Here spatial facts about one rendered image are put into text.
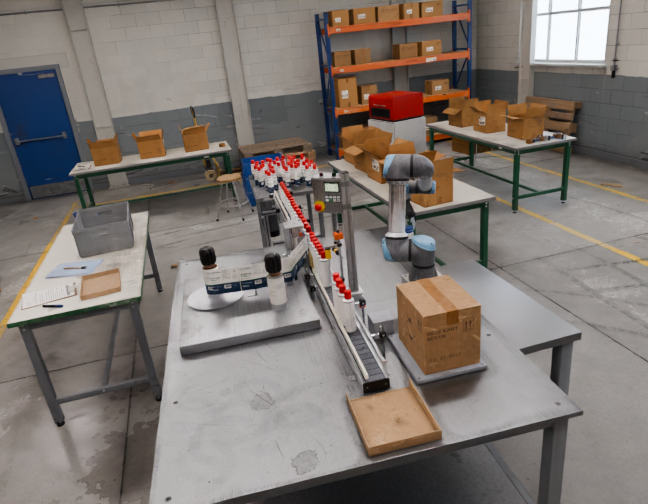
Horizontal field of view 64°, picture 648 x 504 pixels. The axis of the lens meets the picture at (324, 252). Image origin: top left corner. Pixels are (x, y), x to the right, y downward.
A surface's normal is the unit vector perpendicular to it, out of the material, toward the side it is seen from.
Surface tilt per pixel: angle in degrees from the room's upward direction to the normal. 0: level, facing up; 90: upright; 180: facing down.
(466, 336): 90
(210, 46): 90
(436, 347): 90
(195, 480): 0
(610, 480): 0
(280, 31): 90
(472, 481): 1
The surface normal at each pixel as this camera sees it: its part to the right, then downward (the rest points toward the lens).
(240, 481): -0.10, -0.92
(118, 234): 0.33, 0.33
